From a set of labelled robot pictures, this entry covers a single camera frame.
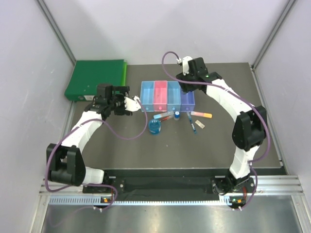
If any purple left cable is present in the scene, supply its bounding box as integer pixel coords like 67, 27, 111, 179
45, 98, 149, 212

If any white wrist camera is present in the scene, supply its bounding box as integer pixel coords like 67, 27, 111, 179
124, 96, 141, 112
176, 56, 193, 76

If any slotted cable duct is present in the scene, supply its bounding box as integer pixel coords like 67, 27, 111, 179
48, 196, 243, 206

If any dark green ring binder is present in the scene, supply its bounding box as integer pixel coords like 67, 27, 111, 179
64, 60, 125, 101

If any purple cable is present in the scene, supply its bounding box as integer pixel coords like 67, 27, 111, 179
45, 98, 149, 212
161, 50, 271, 211

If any pink plastic bin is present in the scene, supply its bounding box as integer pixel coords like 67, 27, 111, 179
153, 81, 168, 112

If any light blue end bin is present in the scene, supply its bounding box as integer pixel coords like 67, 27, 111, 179
140, 81, 154, 112

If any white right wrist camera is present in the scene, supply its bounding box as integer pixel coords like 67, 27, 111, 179
176, 56, 193, 76

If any small blue capped bottle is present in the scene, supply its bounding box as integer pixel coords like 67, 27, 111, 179
173, 111, 180, 120

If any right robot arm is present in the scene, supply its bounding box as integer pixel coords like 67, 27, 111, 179
176, 56, 267, 195

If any blue round tape dispenser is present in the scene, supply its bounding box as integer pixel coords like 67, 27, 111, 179
148, 119, 161, 134

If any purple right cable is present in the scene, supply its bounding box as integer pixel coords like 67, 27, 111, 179
161, 50, 271, 211

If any pink orange highlighter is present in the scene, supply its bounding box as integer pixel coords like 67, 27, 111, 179
190, 111, 212, 118

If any aluminium rail frame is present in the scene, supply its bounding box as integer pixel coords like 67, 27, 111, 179
38, 175, 305, 195

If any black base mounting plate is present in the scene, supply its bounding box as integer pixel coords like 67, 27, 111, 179
82, 167, 256, 201

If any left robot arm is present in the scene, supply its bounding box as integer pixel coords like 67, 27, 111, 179
45, 83, 137, 193

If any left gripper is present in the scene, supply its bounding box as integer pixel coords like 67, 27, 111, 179
107, 87, 132, 115

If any blue capped glue stick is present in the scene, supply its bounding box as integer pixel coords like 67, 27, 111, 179
153, 111, 174, 119

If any blue pen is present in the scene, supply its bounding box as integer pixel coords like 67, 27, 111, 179
186, 111, 197, 134

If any small clear eraser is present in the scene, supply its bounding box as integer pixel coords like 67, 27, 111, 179
195, 120, 205, 129

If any purple plastic bin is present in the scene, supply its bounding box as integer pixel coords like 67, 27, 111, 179
180, 90, 195, 112

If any light green plastic folder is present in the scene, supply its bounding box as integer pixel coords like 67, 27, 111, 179
121, 62, 127, 86

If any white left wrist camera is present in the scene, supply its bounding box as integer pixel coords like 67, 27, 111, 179
124, 96, 141, 112

